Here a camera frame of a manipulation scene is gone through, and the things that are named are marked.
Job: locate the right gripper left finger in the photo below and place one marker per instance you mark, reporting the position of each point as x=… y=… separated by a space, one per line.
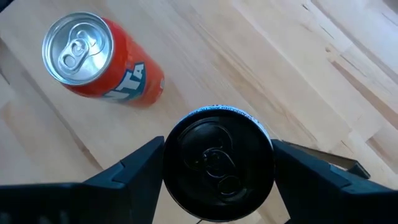
x=93 y=202

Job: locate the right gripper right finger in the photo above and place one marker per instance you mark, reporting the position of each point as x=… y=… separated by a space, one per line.
x=335 y=202

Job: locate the white Celsius Arctic can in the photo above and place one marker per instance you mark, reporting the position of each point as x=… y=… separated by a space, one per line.
x=217 y=165

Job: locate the orange Fanta can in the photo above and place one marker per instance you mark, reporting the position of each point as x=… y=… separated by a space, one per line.
x=124 y=71

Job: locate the light wooden shelf board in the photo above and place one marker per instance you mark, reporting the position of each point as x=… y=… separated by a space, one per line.
x=192 y=62

